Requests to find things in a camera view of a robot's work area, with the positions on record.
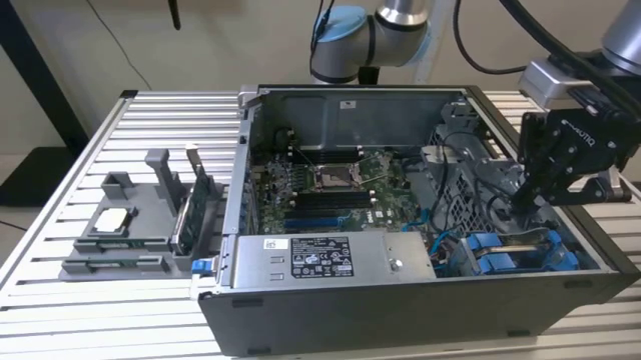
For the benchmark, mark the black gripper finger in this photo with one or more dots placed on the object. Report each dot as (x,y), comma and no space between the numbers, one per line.
(531,142)
(565,195)

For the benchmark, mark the hard disk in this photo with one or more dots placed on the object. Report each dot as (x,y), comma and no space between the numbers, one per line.
(490,258)

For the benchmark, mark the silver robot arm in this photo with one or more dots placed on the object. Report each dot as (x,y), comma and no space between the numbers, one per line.
(350,56)

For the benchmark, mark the RAM slot with white clips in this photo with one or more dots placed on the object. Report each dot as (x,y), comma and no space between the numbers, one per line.
(332,203)
(335,194)
(330,149)
(330,155)

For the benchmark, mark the blue expansion slot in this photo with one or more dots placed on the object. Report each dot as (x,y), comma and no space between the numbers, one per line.
(310,224)

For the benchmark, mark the metal drive cage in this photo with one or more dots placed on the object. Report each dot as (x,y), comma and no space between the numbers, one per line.
(432,157)

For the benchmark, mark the green motherboard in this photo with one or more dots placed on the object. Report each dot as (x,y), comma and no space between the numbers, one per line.
(384,180)

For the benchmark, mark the CPU socket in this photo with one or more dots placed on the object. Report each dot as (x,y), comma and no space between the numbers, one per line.
(332,176)

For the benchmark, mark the thin metal locking lever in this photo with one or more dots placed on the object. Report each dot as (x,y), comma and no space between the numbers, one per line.
(303,156)

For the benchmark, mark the black and silver PC case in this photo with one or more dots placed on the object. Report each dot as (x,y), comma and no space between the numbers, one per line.
(350,318)

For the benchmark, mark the silver power supply box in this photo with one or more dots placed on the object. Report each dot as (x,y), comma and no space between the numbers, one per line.
(249,262)

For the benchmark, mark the green graphics card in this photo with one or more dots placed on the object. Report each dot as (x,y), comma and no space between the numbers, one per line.
(192,210)

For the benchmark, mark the blue case latch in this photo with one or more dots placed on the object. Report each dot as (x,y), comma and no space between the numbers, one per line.
(199,268)

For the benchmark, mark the black hanging stick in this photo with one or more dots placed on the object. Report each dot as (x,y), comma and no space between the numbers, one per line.
(173,15)

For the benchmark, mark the grey parts rack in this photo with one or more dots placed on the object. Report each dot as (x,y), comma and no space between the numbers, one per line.
(143,210)

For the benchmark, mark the silver CPU chip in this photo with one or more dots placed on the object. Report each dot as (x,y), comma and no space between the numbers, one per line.
(112,219)

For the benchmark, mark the green RAM stick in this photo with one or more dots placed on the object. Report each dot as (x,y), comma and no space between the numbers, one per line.
(117,245)

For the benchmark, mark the black stand with base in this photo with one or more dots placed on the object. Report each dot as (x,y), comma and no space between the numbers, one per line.
(34,176)

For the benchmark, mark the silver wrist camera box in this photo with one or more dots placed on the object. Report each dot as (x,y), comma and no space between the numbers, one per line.
(543,80)

